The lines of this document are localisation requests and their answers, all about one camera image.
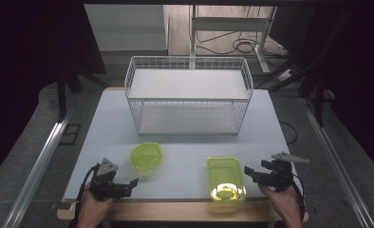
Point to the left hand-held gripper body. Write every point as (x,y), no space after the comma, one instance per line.
(106,186)

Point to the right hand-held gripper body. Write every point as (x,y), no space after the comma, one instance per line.
(278,175)

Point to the person's left hand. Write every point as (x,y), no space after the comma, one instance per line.
(95,205)

